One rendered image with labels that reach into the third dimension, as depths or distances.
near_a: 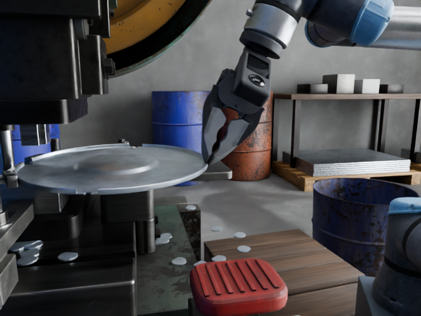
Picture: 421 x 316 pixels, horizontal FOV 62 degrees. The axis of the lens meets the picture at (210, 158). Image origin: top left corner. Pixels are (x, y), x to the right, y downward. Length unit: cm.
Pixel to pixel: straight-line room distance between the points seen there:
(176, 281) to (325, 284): 70
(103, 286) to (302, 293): 79
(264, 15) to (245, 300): 41
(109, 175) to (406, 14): 58
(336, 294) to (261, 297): 92
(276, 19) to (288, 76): 369
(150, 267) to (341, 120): 417
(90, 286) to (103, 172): 18
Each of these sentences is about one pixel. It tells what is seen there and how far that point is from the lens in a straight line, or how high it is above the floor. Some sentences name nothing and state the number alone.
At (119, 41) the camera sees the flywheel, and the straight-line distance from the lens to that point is 91.
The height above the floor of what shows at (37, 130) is 84.
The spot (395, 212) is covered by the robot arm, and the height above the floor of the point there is 66.
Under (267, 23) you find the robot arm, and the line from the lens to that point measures 56.
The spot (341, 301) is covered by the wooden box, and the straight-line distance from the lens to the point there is 121.
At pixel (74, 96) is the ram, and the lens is 50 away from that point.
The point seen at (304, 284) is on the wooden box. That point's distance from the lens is 111.
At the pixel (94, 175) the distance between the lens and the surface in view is 53.
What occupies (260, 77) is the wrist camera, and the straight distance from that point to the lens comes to 49.
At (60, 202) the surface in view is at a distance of 54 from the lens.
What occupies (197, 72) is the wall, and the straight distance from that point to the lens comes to 393.
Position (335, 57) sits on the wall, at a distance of 452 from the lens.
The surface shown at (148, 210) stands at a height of 72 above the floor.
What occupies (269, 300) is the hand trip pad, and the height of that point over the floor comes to 76.
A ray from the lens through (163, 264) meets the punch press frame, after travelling 56.
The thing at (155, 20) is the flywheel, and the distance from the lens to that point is 92.
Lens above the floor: 90
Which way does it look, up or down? 11 degrees down
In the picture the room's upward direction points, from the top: straight up
